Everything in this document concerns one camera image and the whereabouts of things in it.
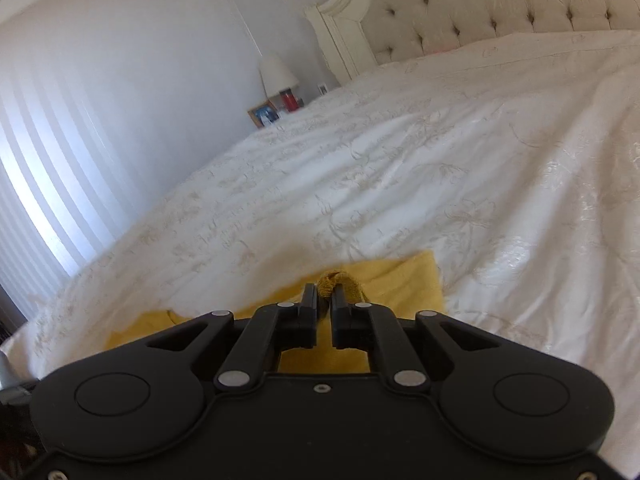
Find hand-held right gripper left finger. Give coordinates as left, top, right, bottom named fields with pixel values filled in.
left=145, top=282, right=319, bottom=391

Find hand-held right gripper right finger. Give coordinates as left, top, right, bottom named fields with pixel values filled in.
left=331, top=284, right=502, bottom=395

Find yellow knit sweater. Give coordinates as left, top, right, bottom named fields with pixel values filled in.
left=102, top=251, right=447, bottom=375

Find white embroidered bedspread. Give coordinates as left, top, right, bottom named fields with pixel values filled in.
left=0, top=30, right=640, bottom=461

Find white table lamp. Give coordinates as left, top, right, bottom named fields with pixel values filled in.
left=258, top=51, right=300, bottom=106

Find white window blinds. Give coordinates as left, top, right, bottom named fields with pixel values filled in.
left=0, top=72, right=138, bottom=318

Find cream tufted headboard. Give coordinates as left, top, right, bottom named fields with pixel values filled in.
left=305, top=0, right=640, bottom=86

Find wooden picture frame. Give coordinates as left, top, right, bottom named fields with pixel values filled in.
left=247, top=100, right=282, bottom=129

